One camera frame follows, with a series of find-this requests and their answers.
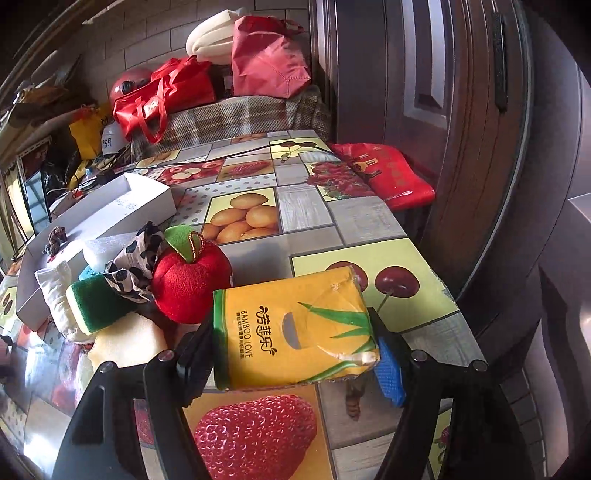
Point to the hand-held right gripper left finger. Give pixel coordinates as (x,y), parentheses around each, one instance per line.
(196,362)

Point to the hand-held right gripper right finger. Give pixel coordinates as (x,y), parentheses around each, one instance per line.
(390,378)

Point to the cream soft cloth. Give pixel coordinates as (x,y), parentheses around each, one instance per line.
(129,339)

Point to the yellow tissue pack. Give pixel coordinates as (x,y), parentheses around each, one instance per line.
(286,323)

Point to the cow print cloth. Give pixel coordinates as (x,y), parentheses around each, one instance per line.
(134,270)

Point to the green and yellow sponge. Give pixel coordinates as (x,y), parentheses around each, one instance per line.
(97,302)

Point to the white sock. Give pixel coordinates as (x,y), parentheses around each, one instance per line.
(55,290)

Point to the white cardboard box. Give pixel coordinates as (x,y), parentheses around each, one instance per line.
(111,207)

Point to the red plush apple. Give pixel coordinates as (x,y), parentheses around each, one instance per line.
(189,281)

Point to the red printed shopping bag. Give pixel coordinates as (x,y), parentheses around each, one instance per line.
(392,177)

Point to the white helmet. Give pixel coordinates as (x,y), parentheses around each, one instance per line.
(113,138)

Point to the plaid blanket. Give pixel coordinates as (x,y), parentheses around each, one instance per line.
(240,117)

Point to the yellow bag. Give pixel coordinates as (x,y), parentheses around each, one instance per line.
(87,131)

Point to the glossy red tote bag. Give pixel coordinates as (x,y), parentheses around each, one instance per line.
(180,87)

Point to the red helmet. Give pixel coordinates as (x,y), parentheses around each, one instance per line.
(131,81)

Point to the brown cardboard pile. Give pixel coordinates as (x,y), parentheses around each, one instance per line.
(41,99)

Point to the dark brown door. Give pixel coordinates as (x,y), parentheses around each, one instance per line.
(415,69)

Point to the pink-red nonwoven bag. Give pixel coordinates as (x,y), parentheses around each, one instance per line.
(268,60)

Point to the cream foam roll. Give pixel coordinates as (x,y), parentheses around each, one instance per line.
(212,39)

